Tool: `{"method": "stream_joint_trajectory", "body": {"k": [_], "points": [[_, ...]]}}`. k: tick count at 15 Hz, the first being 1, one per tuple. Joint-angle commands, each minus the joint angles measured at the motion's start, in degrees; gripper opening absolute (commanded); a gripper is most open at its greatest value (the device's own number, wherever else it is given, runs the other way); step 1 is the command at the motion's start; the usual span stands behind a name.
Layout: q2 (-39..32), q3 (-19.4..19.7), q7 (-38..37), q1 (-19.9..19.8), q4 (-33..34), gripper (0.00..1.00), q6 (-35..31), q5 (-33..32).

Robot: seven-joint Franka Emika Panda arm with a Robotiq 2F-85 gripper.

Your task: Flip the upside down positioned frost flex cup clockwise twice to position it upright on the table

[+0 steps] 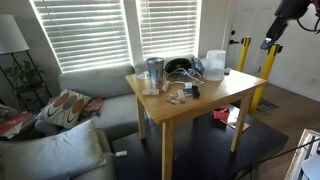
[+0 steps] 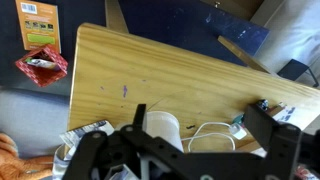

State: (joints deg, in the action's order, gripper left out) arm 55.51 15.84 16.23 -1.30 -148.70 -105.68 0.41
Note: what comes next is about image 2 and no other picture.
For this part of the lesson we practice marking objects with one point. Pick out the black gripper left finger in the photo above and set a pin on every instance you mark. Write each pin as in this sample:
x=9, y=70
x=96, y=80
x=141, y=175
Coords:
x=139, y=117

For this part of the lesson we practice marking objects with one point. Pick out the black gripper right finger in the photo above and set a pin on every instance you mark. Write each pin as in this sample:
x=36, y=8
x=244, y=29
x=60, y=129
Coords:
x=259, y=124

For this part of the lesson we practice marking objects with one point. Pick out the frosted translucent plastic cup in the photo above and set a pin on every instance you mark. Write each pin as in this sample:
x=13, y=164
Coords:
x=158, y=124

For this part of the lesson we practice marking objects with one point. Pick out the wooden table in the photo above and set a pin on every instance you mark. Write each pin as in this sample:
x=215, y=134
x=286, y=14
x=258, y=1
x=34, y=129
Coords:
x=114, y=72

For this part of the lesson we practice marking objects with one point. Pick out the magazine on table edge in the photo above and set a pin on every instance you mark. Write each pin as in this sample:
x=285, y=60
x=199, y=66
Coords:
x=72, y=138

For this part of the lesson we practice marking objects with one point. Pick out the dark blue rug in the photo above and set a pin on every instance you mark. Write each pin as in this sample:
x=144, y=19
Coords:
x=188, y=24

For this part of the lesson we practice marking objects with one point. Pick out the red patterned box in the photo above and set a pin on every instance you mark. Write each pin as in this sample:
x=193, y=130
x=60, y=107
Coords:
x=43, y=65

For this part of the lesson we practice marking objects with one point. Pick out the orange plush toy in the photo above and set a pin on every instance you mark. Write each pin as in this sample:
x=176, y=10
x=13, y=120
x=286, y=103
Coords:
x=12, y=167

